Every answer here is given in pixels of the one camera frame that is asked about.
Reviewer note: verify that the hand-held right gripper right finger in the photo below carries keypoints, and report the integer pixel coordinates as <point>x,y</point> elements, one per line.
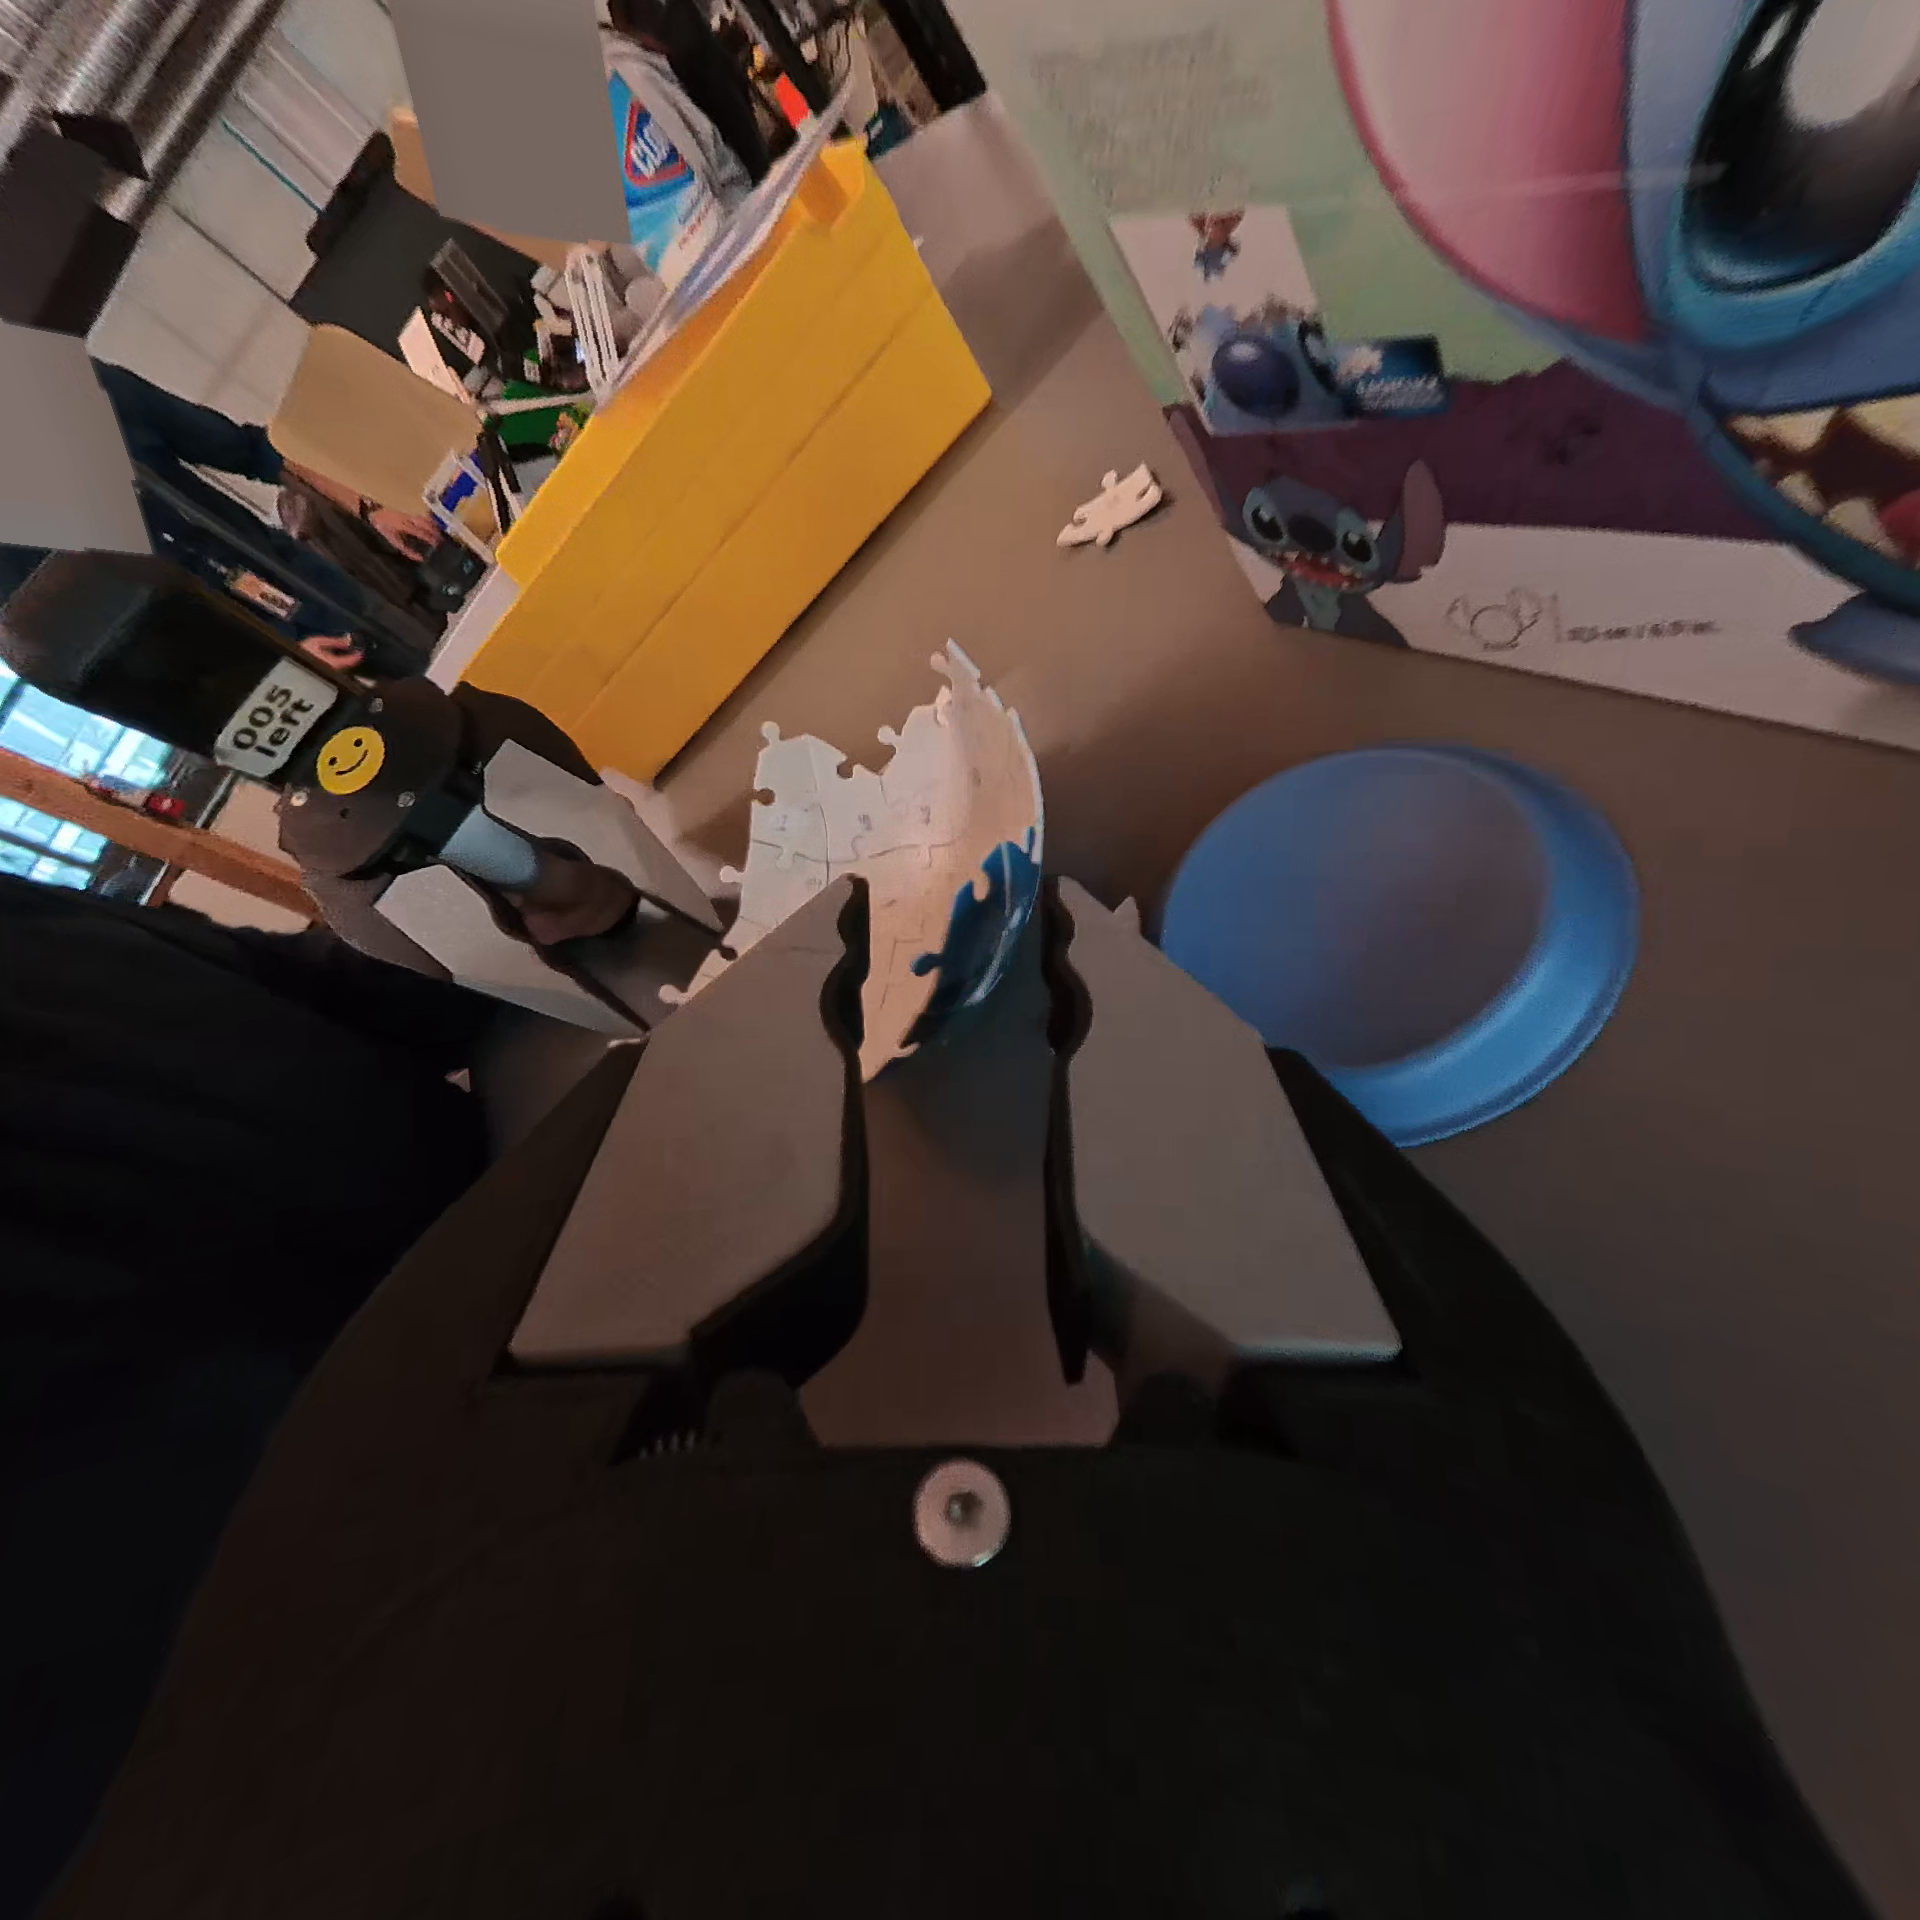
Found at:
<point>1231,1201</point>

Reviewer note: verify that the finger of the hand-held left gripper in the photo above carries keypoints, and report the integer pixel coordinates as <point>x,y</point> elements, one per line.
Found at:
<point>599,826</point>
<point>465,938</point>

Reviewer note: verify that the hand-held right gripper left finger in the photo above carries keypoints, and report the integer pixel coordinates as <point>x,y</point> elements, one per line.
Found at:
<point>705,1185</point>

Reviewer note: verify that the partly built white puzzle ball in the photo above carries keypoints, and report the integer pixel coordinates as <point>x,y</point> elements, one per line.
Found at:
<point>930,839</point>

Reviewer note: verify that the white loose puzzle piece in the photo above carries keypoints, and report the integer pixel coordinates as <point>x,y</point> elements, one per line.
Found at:
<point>1110,511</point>

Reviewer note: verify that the printed cardboard puzzle box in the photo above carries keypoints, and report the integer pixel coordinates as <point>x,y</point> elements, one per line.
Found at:
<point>1500,451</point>

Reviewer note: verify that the blue round plastic dish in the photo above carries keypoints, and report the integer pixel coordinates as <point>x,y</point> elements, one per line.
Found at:
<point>1350,931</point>

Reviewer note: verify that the yellow plastic bin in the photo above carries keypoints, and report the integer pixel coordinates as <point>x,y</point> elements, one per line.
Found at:
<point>720,495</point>

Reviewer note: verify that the blue white wipes pack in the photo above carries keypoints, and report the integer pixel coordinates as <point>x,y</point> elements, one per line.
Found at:
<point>662,166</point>

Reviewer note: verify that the wooden rail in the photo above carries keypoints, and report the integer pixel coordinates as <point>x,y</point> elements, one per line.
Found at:
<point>90,796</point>

